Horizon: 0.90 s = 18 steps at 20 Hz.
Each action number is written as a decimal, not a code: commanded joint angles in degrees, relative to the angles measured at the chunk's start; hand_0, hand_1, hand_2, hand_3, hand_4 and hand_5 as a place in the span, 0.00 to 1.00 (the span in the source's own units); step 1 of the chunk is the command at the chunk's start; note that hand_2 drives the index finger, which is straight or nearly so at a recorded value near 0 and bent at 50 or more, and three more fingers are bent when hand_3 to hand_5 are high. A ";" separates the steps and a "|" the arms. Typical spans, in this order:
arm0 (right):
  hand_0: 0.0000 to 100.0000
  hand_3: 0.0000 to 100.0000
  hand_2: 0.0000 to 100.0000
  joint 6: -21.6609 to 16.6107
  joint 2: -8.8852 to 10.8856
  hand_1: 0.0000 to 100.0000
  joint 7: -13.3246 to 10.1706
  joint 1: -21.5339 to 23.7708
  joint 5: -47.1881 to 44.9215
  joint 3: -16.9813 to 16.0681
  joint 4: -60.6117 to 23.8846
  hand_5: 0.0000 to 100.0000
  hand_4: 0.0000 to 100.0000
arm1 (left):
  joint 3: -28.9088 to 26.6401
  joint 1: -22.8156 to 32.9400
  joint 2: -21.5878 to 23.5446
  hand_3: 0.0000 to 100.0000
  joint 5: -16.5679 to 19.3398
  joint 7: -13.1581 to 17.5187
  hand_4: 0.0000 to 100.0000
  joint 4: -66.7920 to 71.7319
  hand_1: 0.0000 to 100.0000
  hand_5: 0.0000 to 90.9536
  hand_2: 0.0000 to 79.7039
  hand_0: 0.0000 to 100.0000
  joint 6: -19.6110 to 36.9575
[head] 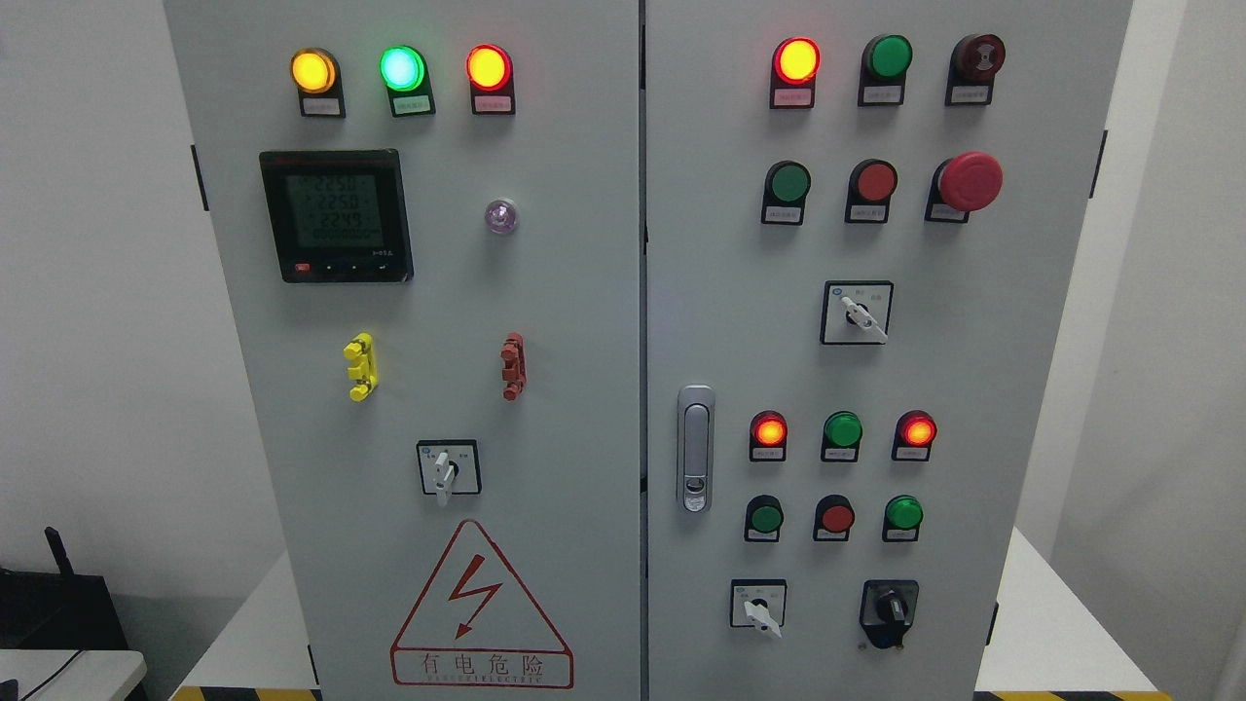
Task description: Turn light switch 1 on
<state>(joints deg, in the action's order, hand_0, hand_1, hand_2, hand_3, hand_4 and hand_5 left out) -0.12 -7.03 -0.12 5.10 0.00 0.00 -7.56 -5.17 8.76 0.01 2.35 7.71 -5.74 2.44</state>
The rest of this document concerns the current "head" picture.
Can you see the door rotary selector switch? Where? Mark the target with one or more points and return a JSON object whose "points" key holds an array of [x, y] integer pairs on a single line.
{"points": [[449, 468]]}

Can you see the green lit indicator light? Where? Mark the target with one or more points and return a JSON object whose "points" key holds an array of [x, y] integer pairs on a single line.
{"points": [[405, 75]]}

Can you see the yellow indicator light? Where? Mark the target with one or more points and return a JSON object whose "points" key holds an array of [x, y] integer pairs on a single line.
{"points": [[316, 75]]}

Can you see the red terminal clip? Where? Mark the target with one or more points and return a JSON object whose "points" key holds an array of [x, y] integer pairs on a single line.
{"points": [[513, 368]]}

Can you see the red lit indicator lower left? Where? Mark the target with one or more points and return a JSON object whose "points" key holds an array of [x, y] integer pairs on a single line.
{"points": [[769, 434]]}

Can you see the red lit indicator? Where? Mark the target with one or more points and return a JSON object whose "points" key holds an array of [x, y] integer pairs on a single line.
{"points": [[794, 68], [769, 434], [914, 435]]}

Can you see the small clear purple lamp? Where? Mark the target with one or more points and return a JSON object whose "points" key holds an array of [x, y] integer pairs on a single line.
{"points": [[501, 217]]}

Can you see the green push button lower left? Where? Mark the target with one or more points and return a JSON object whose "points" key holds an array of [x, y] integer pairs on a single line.
{"points": [[764, 518]]}

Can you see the green push button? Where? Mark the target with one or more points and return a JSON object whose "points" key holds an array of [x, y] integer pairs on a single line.
{"points": [[764, 518], [903, 516], [784, 194]]}

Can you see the green push button upper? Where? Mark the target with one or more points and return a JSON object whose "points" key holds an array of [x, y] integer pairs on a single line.
{"points": [[784, 194]]}

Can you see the green indicator lower middle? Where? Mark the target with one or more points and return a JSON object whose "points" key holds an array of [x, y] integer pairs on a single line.
{"points": [[842, 436]]}

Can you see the grey left cabinet door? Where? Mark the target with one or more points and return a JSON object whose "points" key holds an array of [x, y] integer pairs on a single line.
{"points": [[560, 466]]}

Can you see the grey cabinet door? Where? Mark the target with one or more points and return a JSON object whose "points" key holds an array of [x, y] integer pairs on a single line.
{"points": [[560, 466], [738, 306]]}

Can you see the yellow terminal clip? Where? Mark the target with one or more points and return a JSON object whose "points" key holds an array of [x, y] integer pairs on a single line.
{"points": [[362, 366]]}

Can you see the red push button lower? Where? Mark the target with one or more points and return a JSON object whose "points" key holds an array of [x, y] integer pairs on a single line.
{"points": [[833, 519]]}

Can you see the red push button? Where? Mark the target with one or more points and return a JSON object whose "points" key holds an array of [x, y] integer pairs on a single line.
{"points": [[833, 519], [869, 192]]}

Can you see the grey right cabinet door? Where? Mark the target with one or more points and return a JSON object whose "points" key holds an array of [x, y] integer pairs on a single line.
{"points": [[738, 306]]}

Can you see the red push button upper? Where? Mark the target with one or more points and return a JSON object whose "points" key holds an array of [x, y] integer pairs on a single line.
{"points": [[869, 192]]}

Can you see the red lit indicator lower right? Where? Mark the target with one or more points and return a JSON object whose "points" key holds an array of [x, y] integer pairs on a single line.
{"points": [[914, 435]]}

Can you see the red electrical warning triangle sticker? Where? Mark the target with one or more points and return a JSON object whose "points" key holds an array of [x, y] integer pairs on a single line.
{"points": [[476, 624]]}

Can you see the red lit indicator left door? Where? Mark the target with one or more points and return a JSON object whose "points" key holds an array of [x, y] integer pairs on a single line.
{"points": [[492, 80]]}

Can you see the black digital power meter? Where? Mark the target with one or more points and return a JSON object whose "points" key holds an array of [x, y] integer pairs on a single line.
{"points": [[339, 216]]}

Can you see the green push button lower right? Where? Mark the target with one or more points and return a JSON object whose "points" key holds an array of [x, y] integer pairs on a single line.
{"points": [[903, 516]]}

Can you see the red lit indicator top right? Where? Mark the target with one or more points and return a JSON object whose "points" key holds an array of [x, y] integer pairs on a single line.
{"points": [[794, 68]]}

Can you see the red emergency stop mushroom button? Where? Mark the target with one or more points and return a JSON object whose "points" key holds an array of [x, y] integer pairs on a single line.
{"points": [[961, 185]]}

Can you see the green indicator top right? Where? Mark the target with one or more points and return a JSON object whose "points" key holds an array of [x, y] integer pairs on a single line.
{"points": [[884, 63]]}

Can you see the white cabinet base platform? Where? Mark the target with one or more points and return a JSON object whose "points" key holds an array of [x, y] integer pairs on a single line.
{"points": [[1045, 644]]}

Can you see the white side table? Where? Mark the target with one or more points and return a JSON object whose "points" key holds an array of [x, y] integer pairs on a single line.
{"points": [[64, 674]]}

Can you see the black device with antenna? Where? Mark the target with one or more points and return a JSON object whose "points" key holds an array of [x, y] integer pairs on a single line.
{"points": [[63, 610]]}

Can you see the silver door handle lock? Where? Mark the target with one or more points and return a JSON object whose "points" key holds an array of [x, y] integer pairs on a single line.
{"points": [[695, 447]]}

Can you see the upper right rotary selector switch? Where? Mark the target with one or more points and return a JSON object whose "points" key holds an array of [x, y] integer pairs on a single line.
{"points": [[856, 313]]}

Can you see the lower white rotary selector switch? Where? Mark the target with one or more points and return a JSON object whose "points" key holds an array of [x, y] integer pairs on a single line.
{"points": [[759, 603]]}

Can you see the black knob rotary switch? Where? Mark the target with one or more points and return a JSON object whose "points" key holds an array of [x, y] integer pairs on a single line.
{"points": [[887, 610]]}

